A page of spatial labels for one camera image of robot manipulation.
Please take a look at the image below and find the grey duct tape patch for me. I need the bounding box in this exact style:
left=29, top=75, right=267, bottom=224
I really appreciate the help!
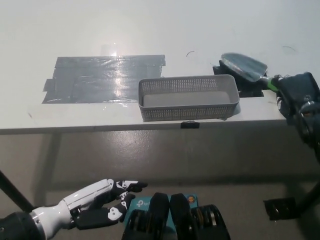
left=41, top=54, right=167, bottom=104

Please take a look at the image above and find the black tape floor patch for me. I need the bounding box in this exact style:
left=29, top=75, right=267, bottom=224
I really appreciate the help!
left=262, top=197, right=305, bottom=221

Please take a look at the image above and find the garden trowel green black handle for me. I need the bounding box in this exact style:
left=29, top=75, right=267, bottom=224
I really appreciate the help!
left=221, top=52, right=283, bottom=92

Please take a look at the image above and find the black slanted table leg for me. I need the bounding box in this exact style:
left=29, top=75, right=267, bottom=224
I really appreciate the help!
left=0, top=169, right=35, bottom=212
left=298, top=181, right=320, bottom=216

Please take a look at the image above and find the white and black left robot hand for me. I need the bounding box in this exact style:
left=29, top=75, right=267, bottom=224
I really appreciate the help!
left=31, top=178, right=148, bottom=237

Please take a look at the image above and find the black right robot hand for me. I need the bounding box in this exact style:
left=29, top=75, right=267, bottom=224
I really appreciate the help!
left=273, top=71, right=320, bottom=126

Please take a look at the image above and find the small black tape strip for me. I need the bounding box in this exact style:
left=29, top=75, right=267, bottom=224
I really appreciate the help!
left=180, top=120, right=201, bottom=130

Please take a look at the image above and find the grey perforated plastic basket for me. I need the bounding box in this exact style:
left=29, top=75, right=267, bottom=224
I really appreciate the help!
left=138, top=74, right=241, bottom=123

